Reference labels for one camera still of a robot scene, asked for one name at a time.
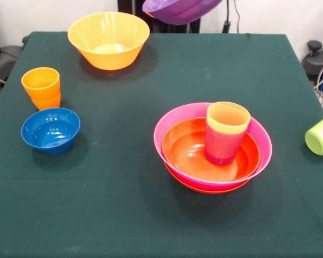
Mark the lime green plastic cup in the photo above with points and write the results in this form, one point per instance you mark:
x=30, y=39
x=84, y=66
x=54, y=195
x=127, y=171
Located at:
x=320, y=139

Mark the purple plastic cup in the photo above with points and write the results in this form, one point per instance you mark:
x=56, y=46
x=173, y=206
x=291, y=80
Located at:
x=222, y=150

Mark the small blue plastic bowl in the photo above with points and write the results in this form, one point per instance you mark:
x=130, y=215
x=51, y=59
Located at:
x=49, y=131

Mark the purple plastic bowl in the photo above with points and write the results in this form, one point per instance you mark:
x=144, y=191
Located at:
x=177, y=10

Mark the large pink plastic bowl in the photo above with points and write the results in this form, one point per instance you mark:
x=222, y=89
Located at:
x=263, y=139

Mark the yellow plastic cup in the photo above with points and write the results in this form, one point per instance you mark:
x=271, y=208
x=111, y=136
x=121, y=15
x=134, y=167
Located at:
x=227, y=118

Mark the red plastic bowl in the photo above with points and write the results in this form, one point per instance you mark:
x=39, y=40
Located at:
x=204, y=190
x=183, y=153

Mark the large orange plastic bowl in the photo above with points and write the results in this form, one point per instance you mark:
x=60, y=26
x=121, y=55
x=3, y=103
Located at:
x=109, y=37

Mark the dark green table cloth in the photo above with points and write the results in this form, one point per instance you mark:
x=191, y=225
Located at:
x=97, y=201

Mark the orange plastic cup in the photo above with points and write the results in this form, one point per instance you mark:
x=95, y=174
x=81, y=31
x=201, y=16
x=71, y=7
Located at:
x=47, y=103
x=40, y=80

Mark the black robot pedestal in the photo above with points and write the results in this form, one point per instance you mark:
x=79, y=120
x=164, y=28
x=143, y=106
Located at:
x=132, y=8

